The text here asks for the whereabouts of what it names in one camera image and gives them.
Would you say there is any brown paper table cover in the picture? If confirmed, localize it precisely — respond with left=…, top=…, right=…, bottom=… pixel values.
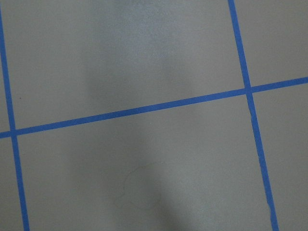
left=0, top=0, right=308, bottom=231

